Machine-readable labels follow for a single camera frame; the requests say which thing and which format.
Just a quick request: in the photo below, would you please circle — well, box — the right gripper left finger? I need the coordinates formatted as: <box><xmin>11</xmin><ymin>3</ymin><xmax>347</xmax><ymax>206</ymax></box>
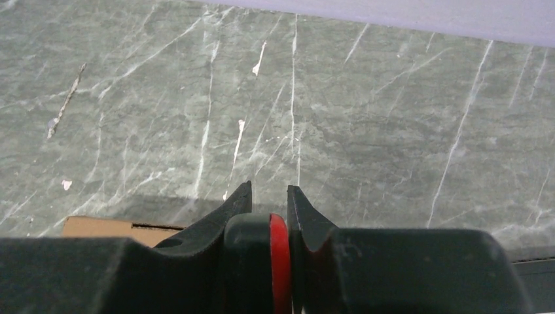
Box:
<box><xmin>1</xmin><ymin>182</ymin><xmax>252</xmax><ymax>313</ymax></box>

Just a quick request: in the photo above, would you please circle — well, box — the red utility knife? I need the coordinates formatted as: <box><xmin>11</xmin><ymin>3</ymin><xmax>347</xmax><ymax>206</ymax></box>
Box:
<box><xmin>223</xmin><ymin>213</ymin><xmax>292</xmax><ymax>313</ymax></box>

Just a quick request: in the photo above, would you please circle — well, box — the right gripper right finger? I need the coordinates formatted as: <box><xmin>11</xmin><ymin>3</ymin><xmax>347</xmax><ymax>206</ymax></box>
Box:
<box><xmin>287</xmin><ymin>185</ymin><xmax>533</xmax><ymax>313</ymax></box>

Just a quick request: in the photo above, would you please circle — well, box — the brown cardboard express box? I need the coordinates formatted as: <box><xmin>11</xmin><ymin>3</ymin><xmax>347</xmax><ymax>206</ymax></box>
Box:
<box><xmin>61</xmin><ymin>216</ymin><xmax>185</xmax><ymax>247</ymax></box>

